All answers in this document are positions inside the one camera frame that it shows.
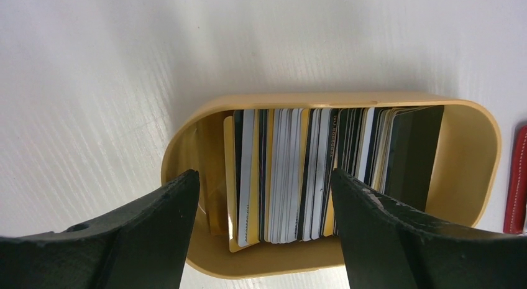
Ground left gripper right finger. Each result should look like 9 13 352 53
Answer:
331 169 526 288

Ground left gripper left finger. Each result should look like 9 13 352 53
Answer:
1 170 200 288

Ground red leather card holder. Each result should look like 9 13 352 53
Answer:
503 124 526 234

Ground cards in tray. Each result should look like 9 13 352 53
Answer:
223 106 444 252

